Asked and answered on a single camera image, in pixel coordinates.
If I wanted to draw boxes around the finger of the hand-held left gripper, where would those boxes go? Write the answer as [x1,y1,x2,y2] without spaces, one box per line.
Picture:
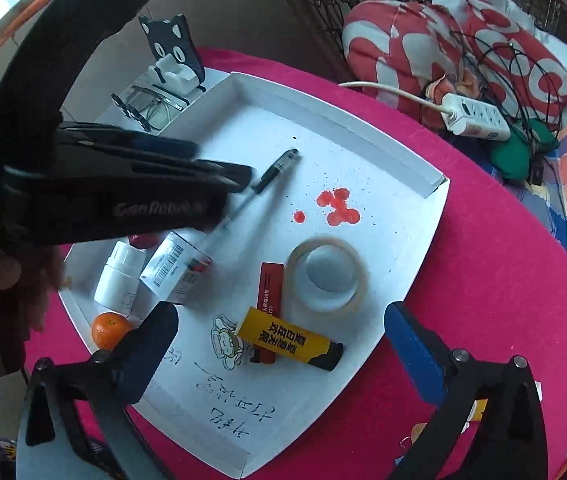
[87,143,253,194]
[58,121,200,159]

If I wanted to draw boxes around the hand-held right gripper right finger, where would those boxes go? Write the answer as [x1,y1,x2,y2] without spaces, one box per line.
[383,301,549,480]

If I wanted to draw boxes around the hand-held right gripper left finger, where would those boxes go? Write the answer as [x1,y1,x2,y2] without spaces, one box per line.
[16,301,179,480]

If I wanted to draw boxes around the orange tangerine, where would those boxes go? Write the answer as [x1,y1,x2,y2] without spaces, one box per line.
[91,311,133,352]

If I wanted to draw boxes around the white pill bottle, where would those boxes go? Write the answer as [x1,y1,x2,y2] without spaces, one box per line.
[94,241,145,311]

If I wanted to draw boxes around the small white barcode box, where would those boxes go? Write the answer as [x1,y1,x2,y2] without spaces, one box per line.
[138,231,213,305]

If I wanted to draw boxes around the black gel pen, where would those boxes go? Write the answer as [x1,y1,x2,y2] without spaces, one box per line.
[197,148,301,252]

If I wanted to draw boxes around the white shallow cardboard box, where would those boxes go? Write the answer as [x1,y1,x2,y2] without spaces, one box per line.
[57,72,451,479]

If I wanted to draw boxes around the brown tape roll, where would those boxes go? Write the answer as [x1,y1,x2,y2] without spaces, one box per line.
[285,237,369,314]

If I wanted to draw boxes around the yellow black tube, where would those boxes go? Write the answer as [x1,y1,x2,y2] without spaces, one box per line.
[235,306,345,372]

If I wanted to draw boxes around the black cat phone holder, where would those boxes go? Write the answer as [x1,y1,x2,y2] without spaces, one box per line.
[138,13,207,93]

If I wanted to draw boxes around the brown wicker hanging chair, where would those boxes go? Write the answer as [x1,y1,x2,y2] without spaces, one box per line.
[270,0,567,83]

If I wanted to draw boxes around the green cloth bundle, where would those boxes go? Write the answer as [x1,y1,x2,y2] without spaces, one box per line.
[487,119,560,182]

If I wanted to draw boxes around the long red white cushion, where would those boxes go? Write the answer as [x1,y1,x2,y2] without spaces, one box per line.
[341,0,470,130]

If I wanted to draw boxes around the white power strip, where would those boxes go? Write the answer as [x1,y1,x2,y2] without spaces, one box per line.
[438,92,513,141]

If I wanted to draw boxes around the flat red white cushion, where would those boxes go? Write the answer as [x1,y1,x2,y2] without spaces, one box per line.
[462,0,567,127]

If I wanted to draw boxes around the thin frame eyeglasses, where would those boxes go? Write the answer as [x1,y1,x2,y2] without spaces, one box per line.
[111,84,190,132]

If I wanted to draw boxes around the white power strip cord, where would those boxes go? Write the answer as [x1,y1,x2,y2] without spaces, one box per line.
[338,80,445,112]

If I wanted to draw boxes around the black cables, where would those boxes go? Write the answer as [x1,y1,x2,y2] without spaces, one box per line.
[451,30,567,186]

